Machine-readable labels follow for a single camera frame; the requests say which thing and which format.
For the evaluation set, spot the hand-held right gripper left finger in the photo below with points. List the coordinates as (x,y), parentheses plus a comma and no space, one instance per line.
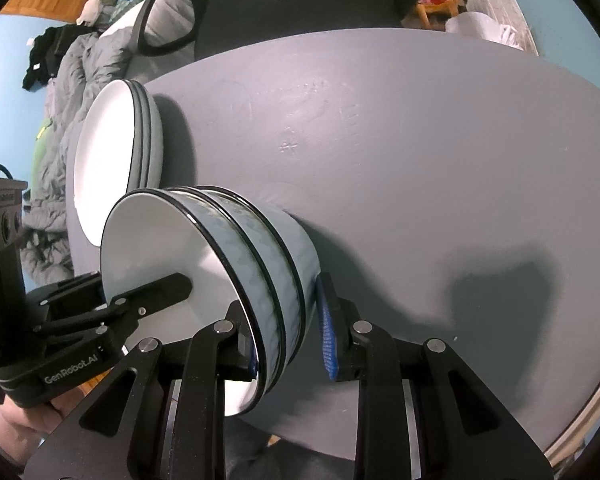
(230,345)

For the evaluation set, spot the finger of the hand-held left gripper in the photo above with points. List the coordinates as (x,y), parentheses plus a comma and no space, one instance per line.
(155,292)
(90,322)

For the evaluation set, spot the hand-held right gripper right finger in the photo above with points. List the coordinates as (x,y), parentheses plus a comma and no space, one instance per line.
(327,340)

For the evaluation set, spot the stack of white bowls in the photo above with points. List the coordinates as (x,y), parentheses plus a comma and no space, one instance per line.
(170,250)

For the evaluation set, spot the blue bowl black rim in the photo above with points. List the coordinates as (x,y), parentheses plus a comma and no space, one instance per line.
(285,290)
(307,270)

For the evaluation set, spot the person's left hand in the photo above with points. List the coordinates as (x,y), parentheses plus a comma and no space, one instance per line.
(15,430)

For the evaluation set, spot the light green cloth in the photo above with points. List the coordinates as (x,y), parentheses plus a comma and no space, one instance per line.
(41,145)

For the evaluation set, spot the grey quilted duvet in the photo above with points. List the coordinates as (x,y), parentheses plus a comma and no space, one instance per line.
(70,110)

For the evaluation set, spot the black clothing pile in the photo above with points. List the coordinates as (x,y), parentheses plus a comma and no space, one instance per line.
(50,55)

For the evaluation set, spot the white cloth bundle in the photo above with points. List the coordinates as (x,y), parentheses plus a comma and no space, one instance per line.
(102,2)

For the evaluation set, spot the black office chair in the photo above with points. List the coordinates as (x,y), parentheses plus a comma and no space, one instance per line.
(305,10)

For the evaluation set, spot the small wooden stool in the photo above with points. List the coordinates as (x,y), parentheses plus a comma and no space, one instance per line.
(450,7)

